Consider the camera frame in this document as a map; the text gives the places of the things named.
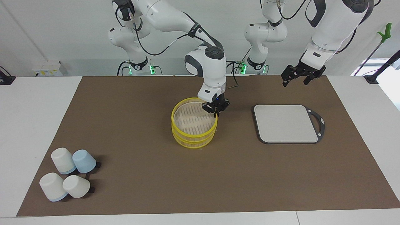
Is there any yellow steamer lid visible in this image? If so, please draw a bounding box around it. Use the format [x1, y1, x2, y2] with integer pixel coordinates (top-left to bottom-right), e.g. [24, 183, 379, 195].
[171, 97, 218, 140]

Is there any yellow bamboo steamer basket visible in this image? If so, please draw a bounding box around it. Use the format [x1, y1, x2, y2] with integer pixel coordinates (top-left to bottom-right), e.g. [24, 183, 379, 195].
[172, 127, 217, 149]

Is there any white cutting board grey rim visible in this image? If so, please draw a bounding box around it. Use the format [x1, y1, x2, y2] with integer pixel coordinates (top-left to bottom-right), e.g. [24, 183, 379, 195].
[252, 104, 326, 145]

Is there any black stand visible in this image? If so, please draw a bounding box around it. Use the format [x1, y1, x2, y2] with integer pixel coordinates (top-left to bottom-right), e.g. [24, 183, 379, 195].
[364, 49, 400, 84]

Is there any brown table mat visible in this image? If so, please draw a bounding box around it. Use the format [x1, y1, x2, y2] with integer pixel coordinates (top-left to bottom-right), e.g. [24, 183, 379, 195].
[16, 75, 400, 217]

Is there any green tipped pole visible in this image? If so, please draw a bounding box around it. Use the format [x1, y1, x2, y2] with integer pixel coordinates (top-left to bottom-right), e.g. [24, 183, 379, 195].
[353, 22, 393, 76]

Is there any light blue plastic cup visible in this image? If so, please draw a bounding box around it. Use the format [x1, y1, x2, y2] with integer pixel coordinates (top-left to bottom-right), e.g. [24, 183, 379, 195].
[72, 149, 97, 174]

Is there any white plastic cup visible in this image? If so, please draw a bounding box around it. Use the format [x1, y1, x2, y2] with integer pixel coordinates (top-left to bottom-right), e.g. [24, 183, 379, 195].
[62, 175, 91, 199]
[39, 172, 68, 202]
[51, 147, 77, 175]

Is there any white socket box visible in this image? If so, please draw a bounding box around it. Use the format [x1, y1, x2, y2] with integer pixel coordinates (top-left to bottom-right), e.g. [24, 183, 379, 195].
[32, 61, 67, 77]

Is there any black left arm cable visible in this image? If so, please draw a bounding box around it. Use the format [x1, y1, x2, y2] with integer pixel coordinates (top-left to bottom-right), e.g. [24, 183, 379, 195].
[277, 0, 375, 54]

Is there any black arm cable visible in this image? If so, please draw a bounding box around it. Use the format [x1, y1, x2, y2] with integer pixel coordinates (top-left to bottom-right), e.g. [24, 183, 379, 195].
[277, 0, 375, 54]
[115, 0, 238, 91]

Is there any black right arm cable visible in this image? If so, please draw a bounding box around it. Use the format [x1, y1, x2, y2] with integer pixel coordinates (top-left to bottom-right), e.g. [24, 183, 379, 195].
[115, 0, 238, 91]

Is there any black clamp mount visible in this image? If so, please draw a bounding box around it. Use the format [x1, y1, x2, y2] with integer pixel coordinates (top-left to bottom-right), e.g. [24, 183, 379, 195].
[0, 66, 16, 86]

